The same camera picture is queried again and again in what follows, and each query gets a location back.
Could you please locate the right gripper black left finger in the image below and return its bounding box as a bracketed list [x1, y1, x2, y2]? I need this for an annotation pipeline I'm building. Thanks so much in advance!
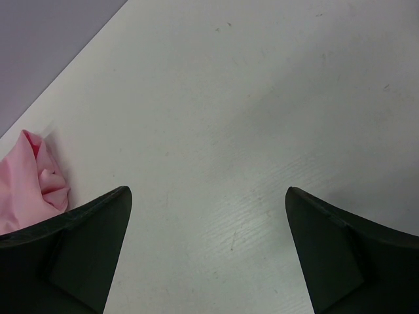
[1, 186, 132, 313]

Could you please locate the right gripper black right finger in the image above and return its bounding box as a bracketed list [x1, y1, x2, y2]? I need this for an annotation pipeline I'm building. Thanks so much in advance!
[285, 187, 418, 313]

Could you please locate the pink t-shirt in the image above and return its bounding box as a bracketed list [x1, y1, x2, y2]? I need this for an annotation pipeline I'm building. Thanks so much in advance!
[1, 130, 69, 235]

